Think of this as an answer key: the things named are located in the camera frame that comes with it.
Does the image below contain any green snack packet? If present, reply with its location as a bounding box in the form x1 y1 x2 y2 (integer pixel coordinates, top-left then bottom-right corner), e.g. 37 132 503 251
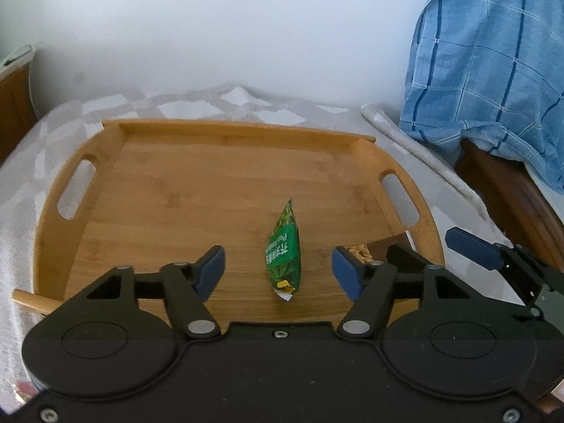
265 199 301 302

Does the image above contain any grey patterned towel blanket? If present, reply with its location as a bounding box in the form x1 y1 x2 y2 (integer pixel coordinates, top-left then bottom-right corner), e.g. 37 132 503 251
1 86 510 411

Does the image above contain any dark wooden chair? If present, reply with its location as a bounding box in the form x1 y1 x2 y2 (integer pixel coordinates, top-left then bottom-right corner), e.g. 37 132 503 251
455 140 563 270

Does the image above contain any wooden side cabinet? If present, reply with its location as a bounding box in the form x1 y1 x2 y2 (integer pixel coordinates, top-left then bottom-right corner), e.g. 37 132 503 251
0 45 37 163

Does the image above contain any blue plaid cloth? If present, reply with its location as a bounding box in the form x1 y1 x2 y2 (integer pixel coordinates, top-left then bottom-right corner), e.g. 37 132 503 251
400 0 563 191

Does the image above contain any brown peanut snack bag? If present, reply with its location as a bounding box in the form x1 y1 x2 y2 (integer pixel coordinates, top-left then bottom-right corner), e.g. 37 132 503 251
345 234 413 264

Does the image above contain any bamboo serving tray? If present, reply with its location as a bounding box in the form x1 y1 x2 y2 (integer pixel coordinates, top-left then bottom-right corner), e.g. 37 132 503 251
12 119 443 326

